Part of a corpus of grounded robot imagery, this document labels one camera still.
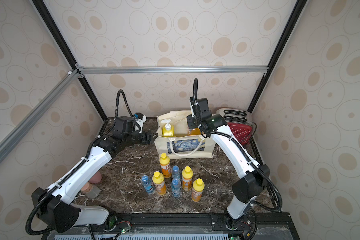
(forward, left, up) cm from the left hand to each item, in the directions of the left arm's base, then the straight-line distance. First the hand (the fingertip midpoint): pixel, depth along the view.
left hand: (156, 133), depth 75 cm
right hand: (+10, -22, +3) cm, 24 cm away
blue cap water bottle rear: (-14, -10, -14) cm, 23 cm away
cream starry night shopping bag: (+2, -12, -14) cm, 19 cm away
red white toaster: (+19, -50, -11) cm, 55 cm away
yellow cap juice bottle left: (-21, -2, -8) cm, 22 cm away
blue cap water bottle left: (-20, +4, -16) cm, 26 cm away
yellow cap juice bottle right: (-24, -20, -8) cm, 32 cm away
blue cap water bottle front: (-21, -10, -14) cm, 27 cm away
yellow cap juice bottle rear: (-11, -4, -8) cm, 15 cm away
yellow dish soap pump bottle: (+7, -5, -7) cm, 11 cm away
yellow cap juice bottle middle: (-18, -15, -8) cm, 25 cm away
